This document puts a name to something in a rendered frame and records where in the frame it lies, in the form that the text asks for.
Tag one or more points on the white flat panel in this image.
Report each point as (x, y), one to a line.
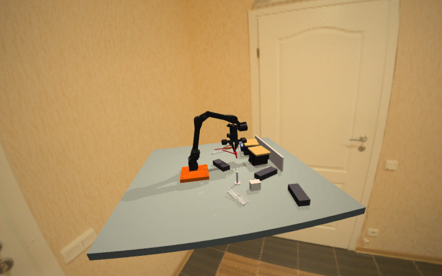
(275, 157)

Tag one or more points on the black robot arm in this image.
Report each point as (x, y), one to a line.
(198, 120)

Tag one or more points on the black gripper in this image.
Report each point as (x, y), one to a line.
(234, 138)

